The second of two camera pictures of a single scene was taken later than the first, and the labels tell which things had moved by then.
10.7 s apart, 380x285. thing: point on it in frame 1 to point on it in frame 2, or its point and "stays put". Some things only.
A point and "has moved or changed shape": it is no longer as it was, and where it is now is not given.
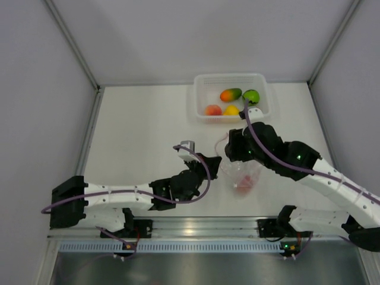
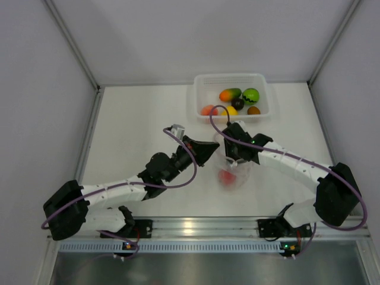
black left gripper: (213, 164) to (202, 150)
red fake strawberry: (246, 185) to (227, 177)
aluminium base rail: (186, 227) stays put
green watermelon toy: (253, 95) stays put
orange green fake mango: (230, 94) stays put
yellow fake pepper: (231, 110) stays put
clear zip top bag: (243, 175) has moved or changed shape
